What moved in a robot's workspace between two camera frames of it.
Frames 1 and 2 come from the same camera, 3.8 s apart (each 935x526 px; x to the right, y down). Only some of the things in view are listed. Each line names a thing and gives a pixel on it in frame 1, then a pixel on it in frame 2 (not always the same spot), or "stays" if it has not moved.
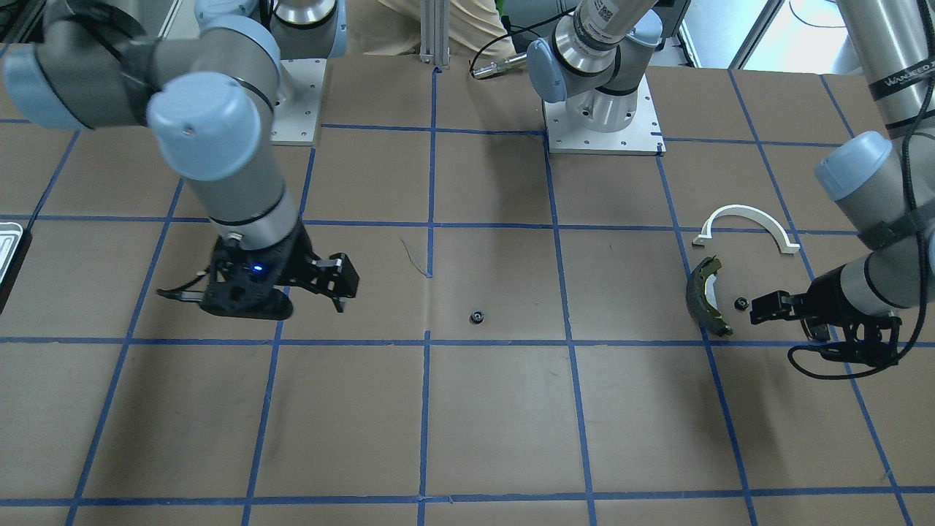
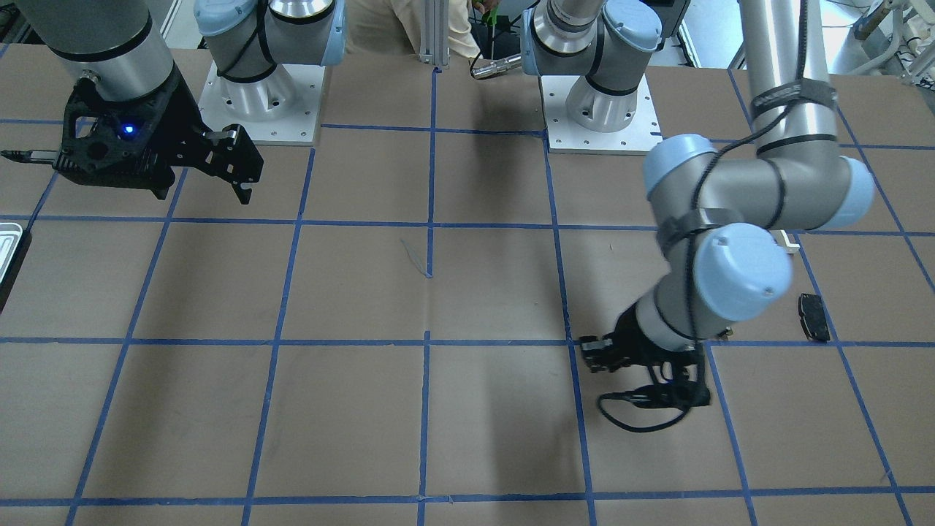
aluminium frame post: [434, 32] stays
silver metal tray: [10, 234] stays
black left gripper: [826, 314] → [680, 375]
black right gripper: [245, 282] → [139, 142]
